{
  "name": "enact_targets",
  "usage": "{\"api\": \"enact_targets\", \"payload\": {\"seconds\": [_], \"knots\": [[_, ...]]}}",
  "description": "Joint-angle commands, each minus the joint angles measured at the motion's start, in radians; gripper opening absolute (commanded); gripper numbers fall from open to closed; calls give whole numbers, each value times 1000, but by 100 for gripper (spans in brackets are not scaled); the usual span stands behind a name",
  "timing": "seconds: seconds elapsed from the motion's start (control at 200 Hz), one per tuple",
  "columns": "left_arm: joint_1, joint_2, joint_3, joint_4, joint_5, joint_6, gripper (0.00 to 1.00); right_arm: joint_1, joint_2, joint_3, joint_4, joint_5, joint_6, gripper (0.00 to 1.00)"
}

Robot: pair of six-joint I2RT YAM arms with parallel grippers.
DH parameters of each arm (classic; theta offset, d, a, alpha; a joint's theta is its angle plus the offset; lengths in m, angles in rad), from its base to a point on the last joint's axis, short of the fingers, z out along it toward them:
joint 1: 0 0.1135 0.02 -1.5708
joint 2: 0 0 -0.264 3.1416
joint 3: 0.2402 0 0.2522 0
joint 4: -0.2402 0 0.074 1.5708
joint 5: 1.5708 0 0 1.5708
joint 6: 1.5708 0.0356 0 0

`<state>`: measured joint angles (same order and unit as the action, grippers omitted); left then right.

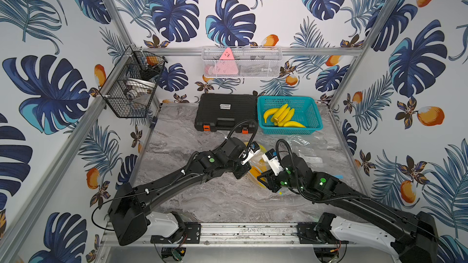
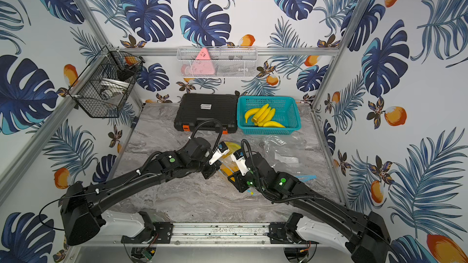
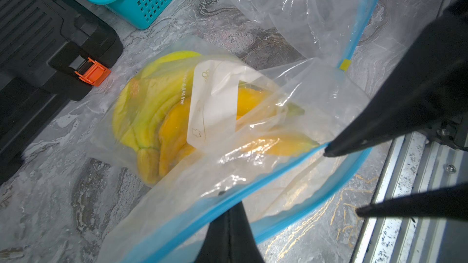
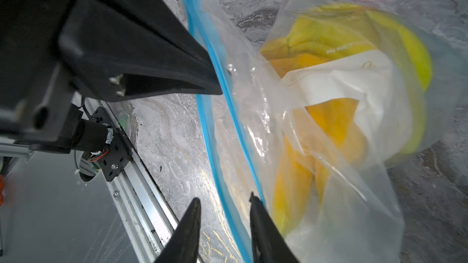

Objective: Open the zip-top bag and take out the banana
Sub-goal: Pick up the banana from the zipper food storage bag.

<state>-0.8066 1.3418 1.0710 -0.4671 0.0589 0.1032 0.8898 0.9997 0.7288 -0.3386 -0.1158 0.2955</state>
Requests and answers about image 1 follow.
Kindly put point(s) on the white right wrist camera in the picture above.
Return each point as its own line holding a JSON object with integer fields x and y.
{"x": 272, "y": 159}

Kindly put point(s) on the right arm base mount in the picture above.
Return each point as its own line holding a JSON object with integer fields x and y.
{"x": 317, "y": 232}

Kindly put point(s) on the clear bag with banana peel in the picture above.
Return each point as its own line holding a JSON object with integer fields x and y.
{"x": 267, "y": 179}

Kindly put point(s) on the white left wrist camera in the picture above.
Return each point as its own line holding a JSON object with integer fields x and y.
{"x": 250, "y": 152}

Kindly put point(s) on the aluminium front rail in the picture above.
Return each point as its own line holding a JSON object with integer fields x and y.
{"x": 237, "y": 234}

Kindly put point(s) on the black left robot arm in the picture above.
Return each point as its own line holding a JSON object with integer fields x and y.
{"x": 132, "y": 210}

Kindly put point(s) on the pink triangular object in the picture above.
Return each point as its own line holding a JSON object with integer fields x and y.
{"x": 226, "y": 65}

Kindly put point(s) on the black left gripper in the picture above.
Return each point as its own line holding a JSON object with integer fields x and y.
{"x": 241, "y": 168}

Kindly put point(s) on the white wire shelf basket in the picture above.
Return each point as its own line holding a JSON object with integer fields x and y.
{"x": 253, "y": 62}

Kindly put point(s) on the yellow banana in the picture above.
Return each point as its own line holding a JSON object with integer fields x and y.
{"x": 278, "y": 113}
{"x": 293, "y": 124}
{"x": 271, "y": 113}

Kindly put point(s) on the clear zip-top bag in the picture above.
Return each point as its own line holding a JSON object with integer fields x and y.
{"x": 318, "y": 154}

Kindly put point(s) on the black wire basket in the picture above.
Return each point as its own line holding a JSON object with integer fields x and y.
{"x": 133, "y": 83}

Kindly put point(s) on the teal plastic basket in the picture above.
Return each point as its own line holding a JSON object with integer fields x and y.
{"x": 300, "y": 109}

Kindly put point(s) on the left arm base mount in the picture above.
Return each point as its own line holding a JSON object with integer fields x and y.
{"x": 170, "y": 228}

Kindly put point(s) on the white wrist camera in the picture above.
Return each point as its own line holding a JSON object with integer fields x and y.
{"x": 250, "y": 152}
{"x": 272, "y": 159}

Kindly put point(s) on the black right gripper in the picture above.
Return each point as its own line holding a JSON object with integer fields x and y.
{"x": 270, "y": 183}

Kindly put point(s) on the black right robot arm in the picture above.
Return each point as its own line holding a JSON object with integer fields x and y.
{"x": 407, "y": 237}

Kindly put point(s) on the black plastic tool case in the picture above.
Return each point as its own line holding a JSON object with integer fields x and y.
{"x": 223, "y": 111}

